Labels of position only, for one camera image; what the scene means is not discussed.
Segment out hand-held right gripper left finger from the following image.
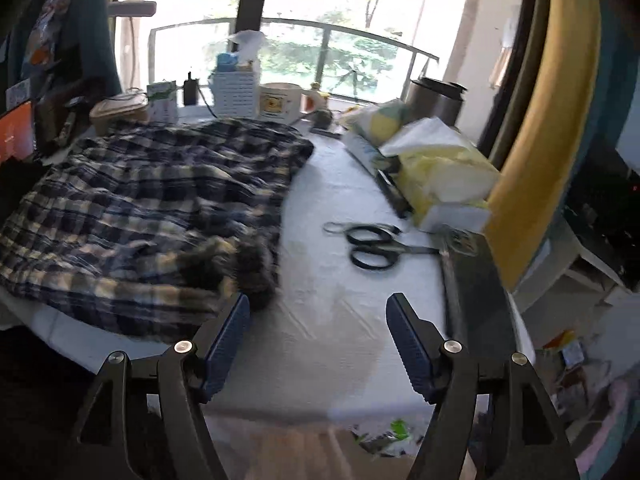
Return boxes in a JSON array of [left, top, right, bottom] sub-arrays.
[[70, 292, 251, 480]]

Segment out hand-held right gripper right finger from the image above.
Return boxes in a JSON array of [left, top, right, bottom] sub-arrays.
[[385, 292, 581, 480]]

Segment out plaid pants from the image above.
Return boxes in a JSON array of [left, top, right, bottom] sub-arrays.
[[0, 117, 316, 341]]

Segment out black scissors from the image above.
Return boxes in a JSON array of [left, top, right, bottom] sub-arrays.
[[322, 222, 441, 271]]

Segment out slim black remote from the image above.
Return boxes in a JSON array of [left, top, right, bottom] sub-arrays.
[[375, 167, 414, 217]]

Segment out yellow tissue pack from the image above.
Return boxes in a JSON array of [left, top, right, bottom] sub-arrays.
[[380, 117, 501, 233]]

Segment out white side table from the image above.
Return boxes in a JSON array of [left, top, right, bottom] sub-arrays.
[[515, 220, 636, 311]]

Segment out white yellow plastic bag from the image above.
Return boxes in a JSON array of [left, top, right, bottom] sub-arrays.
[[340, 99, 412, 147]]

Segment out white mug with bear print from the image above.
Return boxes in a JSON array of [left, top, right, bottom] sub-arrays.
[[257, 82, 303, 123]]

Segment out green white milk carton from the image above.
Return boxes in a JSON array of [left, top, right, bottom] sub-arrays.
[[146, 81, 179, 123]]

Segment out white perforated plastic basket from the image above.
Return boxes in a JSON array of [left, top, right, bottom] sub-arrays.
[[209, 67, 261, 118]]

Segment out metal thermos jug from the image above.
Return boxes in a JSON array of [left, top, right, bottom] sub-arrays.
[[402, 76, 468, 128]]

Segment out brown lidded container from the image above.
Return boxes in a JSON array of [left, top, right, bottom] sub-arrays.
[[90, 95, 150, 136]]

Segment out small yellow orange figurine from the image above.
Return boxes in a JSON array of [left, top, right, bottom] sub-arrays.
[[302, 82, 329, 113]]

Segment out white crumpled tissue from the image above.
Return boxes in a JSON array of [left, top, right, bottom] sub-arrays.
[[227, 30, 268, 67]]

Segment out orange screen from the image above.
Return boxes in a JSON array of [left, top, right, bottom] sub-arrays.
[[0, 100, 36, 163]]

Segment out balcony railing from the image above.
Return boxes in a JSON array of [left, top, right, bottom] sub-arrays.
[[148, 17, 441, 106]]

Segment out white desk lamp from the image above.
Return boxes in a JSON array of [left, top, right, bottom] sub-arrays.
[[107, 1, 157, 93]]

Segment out colourful snack bag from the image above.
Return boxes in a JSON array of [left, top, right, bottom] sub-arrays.
[[22, 0, 76, 81]]

